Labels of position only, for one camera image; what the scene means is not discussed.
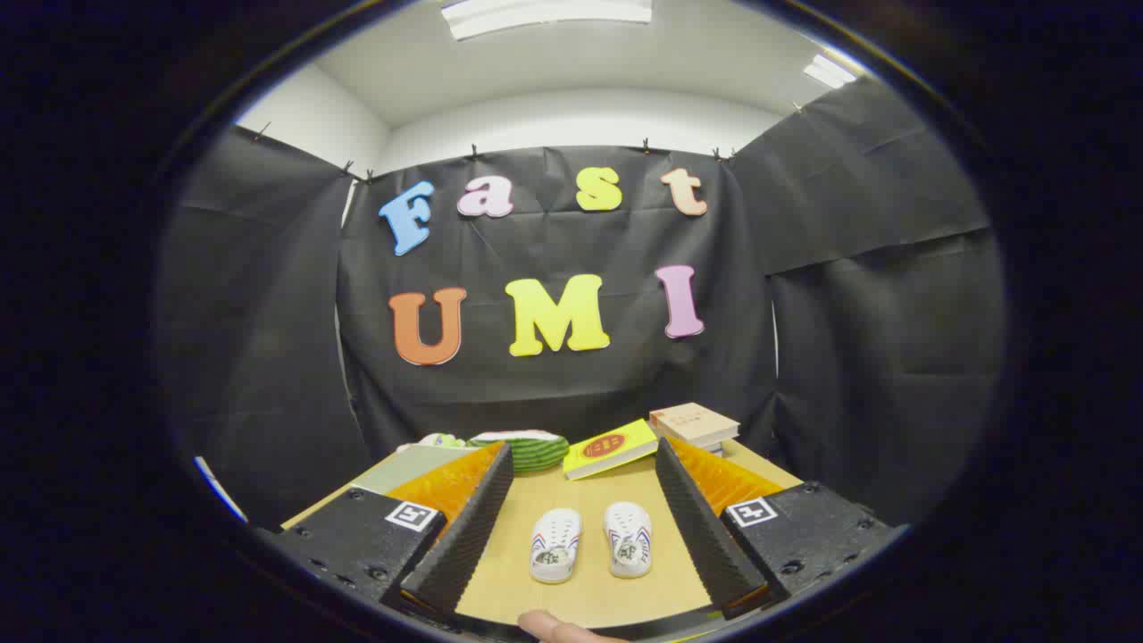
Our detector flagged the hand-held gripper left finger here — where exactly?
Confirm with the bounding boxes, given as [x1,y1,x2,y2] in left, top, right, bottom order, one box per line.
[268,441,515,619]

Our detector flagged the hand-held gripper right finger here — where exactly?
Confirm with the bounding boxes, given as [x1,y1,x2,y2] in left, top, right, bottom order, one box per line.
[655,436,912,621]

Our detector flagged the white shoe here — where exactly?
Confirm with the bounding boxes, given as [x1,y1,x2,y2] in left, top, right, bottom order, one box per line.
[530,508,583,585]
[604,501,653,580]

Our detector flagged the beige fabric storage box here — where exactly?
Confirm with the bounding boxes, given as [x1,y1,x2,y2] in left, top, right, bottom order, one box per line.
[351,444,483,497]

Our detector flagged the watermelon slice plush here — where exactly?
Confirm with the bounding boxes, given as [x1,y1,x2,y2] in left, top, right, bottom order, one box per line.
[467,430,570,473]

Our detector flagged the tan cover book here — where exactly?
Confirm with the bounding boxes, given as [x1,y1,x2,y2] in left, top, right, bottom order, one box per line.
[649,402,740,447]

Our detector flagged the yellow book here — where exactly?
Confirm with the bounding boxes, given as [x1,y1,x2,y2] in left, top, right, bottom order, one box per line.
[563,419,660,481]

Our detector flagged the small ceiling light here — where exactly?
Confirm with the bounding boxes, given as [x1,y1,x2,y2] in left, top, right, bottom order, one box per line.
[804,54,858,90]

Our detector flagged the long ceiling light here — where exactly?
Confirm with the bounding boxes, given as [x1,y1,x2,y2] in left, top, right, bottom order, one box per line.
[440,0,653,41]

